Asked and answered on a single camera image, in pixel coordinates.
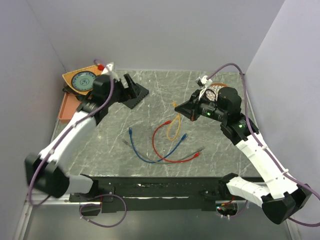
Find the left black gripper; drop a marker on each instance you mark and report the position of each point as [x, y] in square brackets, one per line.
[127, 92]

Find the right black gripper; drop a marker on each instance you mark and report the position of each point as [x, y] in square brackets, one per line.
[190, 108]

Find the black network switch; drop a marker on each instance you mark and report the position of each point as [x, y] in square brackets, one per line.
[142, 93]

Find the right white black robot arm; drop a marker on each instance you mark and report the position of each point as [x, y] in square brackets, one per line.
[279, 196]

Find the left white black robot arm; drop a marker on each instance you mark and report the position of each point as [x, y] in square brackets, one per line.
[44, 171]

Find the floral patterned ceramic plate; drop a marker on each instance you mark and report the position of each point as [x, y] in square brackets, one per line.
[212, 92]

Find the blue green ceramic plate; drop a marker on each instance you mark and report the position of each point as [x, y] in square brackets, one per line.
[83, 81]

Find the dark bowl under basket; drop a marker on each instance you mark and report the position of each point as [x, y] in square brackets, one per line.
[69, 90]

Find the pink plastic tray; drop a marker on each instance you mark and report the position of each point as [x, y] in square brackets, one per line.
[68, 108]

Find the orange woven basket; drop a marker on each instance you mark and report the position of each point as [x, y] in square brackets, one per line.
[69, 75]

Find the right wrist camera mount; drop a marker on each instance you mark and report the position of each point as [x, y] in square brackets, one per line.
[204, 82]

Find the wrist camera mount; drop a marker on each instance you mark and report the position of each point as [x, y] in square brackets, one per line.
[108, 69]
[204, 82]

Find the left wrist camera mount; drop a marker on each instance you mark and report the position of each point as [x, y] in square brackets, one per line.
[108, 69]

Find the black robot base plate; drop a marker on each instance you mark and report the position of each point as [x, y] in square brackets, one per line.
[171, 193]

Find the aluminium rail frame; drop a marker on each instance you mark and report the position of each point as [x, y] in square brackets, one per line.
[84, 215]

